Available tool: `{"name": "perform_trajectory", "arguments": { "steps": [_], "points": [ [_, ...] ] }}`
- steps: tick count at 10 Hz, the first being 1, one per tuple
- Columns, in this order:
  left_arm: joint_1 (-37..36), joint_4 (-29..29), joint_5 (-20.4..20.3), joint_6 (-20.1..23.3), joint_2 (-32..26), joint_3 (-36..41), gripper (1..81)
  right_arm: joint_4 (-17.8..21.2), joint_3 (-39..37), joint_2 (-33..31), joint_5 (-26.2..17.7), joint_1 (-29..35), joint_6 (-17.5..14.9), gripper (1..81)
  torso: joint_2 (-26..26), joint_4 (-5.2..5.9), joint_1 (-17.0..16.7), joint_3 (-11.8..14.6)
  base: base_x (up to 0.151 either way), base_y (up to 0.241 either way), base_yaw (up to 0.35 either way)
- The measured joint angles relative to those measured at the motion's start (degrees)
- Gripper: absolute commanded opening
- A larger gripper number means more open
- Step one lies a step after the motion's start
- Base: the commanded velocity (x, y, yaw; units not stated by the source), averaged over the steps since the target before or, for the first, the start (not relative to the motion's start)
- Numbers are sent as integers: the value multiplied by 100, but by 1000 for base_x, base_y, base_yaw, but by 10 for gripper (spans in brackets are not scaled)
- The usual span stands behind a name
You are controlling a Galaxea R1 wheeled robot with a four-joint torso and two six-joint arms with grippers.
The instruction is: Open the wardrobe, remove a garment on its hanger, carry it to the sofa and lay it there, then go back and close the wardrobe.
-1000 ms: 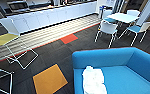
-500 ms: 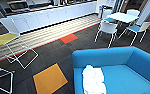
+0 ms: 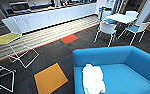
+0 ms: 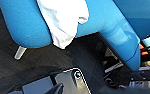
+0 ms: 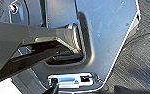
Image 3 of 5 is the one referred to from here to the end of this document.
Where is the yellow chair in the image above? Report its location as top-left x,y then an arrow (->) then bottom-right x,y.
0,32 -> 41,70

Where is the white shirt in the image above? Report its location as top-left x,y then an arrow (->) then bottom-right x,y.
81,63 -> 107,94

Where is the blue sofa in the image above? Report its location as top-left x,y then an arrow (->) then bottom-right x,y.
72,45 -> 150,94

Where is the white kitchen counter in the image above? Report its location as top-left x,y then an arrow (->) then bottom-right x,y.
0,2 -> 99,35

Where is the black microwave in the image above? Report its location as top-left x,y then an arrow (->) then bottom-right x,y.
8,1 -> 31,12

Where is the red black coffee machine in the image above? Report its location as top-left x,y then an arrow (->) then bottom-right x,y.
53,0 -> 64,8

